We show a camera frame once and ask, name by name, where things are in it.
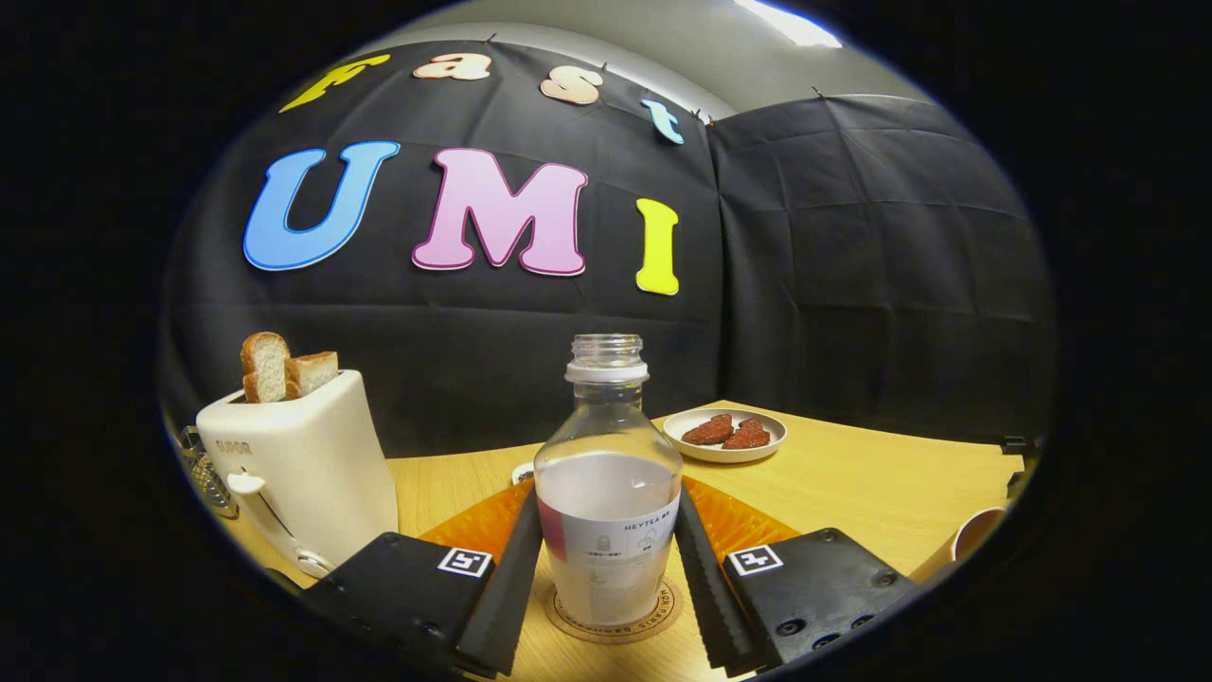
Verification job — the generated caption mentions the square bread slice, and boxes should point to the square bread slice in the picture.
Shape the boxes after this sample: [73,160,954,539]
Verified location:
[284,351,340,399]

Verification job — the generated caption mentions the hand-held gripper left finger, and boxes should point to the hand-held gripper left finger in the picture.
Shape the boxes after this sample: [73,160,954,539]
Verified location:
[298,483,545,678]

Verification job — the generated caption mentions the white round plate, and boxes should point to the white round plate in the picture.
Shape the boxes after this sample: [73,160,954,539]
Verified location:
[662,408,788,464]

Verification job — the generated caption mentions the rounded bread slice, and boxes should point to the rounded bread slice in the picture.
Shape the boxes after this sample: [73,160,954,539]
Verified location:
[240,332,292,404]

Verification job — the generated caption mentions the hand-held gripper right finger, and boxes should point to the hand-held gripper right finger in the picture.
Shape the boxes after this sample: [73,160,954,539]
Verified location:
[674,476,919,675]

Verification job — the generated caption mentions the wire mesh holder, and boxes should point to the wire mesh holder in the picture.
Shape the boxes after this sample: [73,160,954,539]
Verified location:
[178,425,238,519]

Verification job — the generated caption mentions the beige cup with wooden handle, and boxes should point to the beige cup with wooden handle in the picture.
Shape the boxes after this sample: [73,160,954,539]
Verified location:
[907,507,1008,584]

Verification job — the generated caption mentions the round brown coaster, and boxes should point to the round brown coaster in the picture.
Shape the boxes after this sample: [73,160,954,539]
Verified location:
[544,575,685,646]

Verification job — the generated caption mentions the wooden table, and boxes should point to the wooden table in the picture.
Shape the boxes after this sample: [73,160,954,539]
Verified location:
[218,400,1028,682]

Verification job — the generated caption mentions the clear juice bottle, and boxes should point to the clear juice bottle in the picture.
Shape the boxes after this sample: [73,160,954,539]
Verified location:
[533,333,685,628]

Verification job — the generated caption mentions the white toaster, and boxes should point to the white toaster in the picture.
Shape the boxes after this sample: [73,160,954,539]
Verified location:
[196,369,400,579]

